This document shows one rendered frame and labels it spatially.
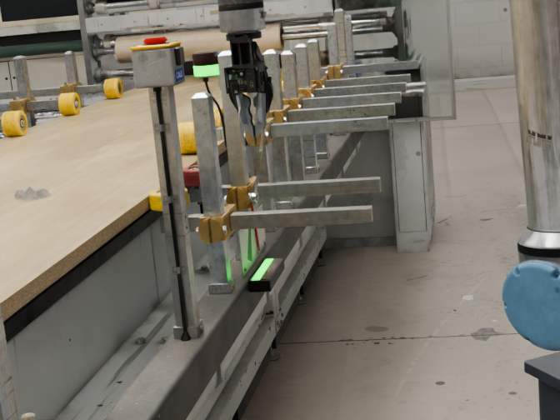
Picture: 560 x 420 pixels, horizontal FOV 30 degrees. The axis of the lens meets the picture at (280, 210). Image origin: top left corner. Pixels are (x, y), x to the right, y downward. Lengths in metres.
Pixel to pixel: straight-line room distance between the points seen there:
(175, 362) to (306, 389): 1.71
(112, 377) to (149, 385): 0.30
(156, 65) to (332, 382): 1.93
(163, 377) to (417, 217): 3.30
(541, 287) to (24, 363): 0.82
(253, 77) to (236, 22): 0.11
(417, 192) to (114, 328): 2.95
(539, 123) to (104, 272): 0.91
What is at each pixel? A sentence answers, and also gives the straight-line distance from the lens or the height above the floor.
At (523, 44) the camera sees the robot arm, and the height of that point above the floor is 1.18.
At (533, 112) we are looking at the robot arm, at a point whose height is 1.08.
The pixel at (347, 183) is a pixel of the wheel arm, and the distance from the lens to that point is 2.32.
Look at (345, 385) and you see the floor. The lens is 3.46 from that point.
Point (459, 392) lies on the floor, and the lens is 3.37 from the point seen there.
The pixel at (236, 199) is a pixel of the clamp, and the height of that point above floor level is 0.85.
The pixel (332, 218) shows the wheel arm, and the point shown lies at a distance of 2.08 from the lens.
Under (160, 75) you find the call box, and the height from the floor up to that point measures 1.17.
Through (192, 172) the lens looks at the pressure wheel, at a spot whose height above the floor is 0.91.
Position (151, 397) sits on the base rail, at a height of 0.70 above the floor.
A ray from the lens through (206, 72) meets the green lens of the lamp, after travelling 2.28.
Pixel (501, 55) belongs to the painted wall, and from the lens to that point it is 11.16.
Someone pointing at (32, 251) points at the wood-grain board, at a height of 0.90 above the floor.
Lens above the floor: 1.31
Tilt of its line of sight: 12 degrees down
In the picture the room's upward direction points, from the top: 5 degrees counter-clockwise
